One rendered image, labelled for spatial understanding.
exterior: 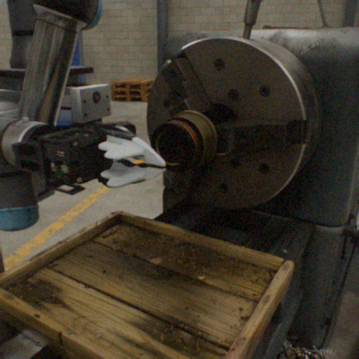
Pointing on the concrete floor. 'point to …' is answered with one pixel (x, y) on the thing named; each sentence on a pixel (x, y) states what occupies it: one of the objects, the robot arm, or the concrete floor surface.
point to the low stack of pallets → (131, 89)
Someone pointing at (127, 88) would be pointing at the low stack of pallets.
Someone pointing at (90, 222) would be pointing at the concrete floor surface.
